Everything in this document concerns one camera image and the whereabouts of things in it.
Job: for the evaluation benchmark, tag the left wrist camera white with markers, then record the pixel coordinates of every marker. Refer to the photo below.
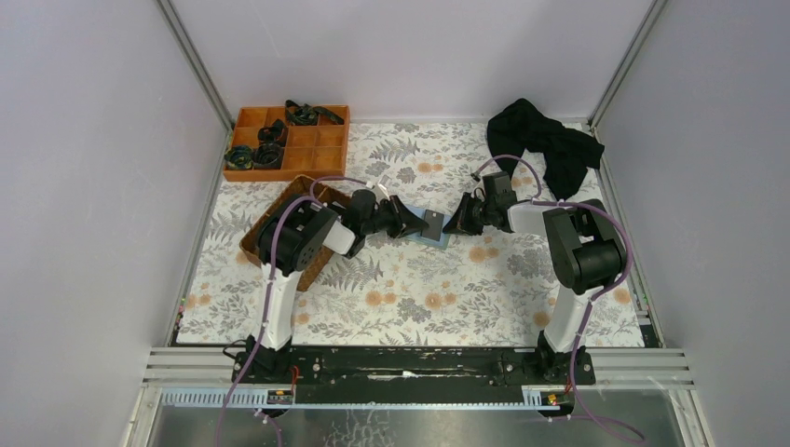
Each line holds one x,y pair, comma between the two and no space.
380,188

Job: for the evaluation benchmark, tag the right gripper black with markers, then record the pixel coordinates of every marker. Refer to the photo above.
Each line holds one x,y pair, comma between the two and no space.
467,212

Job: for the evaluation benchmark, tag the woven brown basket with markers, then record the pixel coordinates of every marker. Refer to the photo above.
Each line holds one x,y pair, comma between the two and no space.
299,186

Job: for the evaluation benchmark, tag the orange divided tray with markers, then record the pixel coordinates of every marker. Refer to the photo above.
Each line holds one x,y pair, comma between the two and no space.
277,143

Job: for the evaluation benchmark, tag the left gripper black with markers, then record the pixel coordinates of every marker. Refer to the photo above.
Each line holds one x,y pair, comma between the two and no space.
394,215

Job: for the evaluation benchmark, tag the floral table mat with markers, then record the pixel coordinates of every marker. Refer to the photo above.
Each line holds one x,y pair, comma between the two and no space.
493,289

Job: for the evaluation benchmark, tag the white slotted cable duct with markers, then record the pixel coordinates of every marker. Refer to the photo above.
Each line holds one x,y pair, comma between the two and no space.
377,396

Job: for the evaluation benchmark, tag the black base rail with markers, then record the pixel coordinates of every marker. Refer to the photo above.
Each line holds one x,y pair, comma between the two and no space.
461,367

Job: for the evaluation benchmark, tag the green card holder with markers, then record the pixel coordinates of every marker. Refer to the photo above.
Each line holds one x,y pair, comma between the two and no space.
416,237

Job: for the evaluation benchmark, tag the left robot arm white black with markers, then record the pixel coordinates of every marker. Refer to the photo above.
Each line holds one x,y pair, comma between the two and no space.
293,236

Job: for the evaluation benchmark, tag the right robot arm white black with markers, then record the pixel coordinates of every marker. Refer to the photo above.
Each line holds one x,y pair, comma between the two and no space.
587,249

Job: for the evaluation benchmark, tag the black cloth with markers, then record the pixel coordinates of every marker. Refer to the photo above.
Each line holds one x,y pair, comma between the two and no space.
568,153

